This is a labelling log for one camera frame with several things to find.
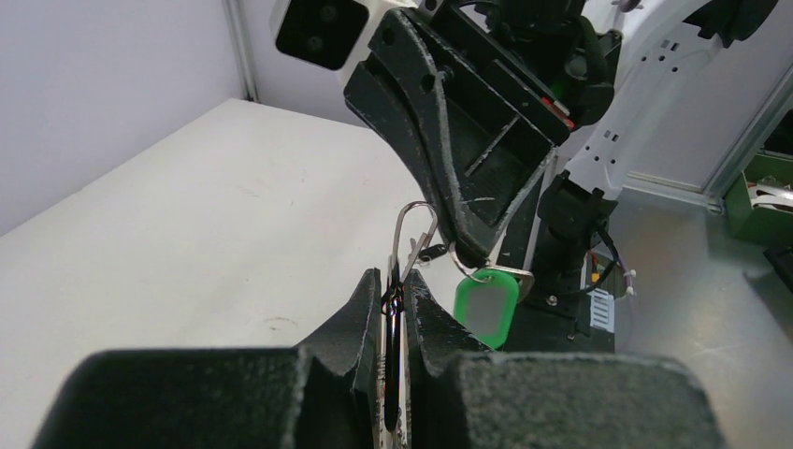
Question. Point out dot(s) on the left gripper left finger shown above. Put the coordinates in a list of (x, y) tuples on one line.
[(319, 393)]

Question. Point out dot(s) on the black fob key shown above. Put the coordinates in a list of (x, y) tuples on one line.
[(432, 252)]

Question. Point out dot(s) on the right aluminium frame post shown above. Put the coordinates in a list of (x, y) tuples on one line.
[(771, 111)]

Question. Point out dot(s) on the green bin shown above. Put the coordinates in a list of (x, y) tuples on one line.
[(759, 202)]

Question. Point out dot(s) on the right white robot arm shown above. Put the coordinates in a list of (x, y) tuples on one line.
[(662, 43)]

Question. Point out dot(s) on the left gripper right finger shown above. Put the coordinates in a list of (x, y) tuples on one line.
[(463, 395)]

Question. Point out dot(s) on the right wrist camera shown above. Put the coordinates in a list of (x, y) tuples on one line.
[(331, 34)]

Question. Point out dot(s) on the left aluminium frame post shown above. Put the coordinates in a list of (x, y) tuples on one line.
[(242, 47)]

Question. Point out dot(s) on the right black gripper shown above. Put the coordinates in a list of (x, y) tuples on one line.
[(523, 76)]

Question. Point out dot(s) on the right white cable duct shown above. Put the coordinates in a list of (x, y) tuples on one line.
[(602, 310)]

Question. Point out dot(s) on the large metal keyring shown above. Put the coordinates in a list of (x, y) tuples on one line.
[(401, 372)]

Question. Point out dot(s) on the green tag key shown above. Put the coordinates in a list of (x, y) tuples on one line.
[(486, 299)]

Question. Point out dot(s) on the aluminium frame post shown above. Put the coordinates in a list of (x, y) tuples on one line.
[(242, 47), (771, 111)]

